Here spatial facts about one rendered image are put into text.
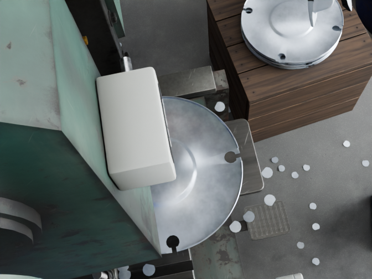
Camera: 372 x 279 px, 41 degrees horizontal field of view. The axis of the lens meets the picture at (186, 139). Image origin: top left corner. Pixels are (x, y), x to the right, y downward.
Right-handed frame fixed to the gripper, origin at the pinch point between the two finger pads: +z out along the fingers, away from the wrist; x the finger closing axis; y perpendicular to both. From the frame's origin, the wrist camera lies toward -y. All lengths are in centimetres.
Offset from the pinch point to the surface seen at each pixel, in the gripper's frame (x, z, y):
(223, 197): -50, 18, 11
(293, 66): 8.9, 15.1, -19.1
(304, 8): 21.1, 1.9, -22.7
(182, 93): -35.0, 7.4, -14.8
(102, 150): -87, -13, 43
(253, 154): -42.2, 13.5, 11.0
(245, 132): -40.6, 10.3, 8.4
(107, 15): -68, -17, 17
